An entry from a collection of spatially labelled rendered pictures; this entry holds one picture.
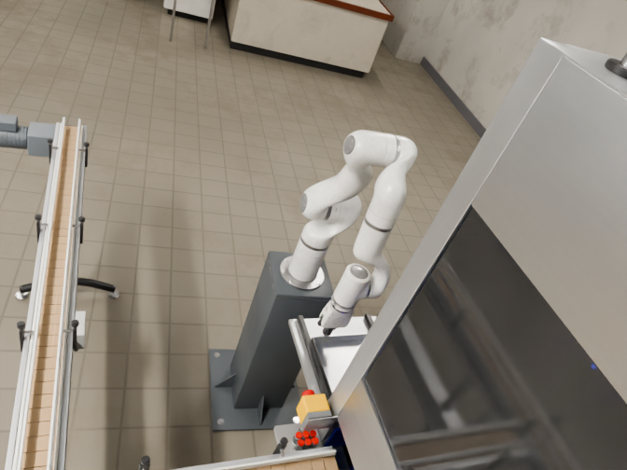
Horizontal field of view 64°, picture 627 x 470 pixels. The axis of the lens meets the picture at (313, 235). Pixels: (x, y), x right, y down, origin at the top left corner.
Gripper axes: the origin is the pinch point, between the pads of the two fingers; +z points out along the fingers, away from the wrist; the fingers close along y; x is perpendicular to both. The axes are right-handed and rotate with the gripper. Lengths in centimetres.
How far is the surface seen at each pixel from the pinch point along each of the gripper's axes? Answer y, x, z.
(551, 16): 358, 353, -46
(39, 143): -100, 106, 5
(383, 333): -12, -34, -47
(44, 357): -89, -5, -1
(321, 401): -16.4, -32.5, -12.0
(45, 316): -90, 9, -1
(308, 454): -22, -45, -6
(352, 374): -12.5, -33.0, -26.7
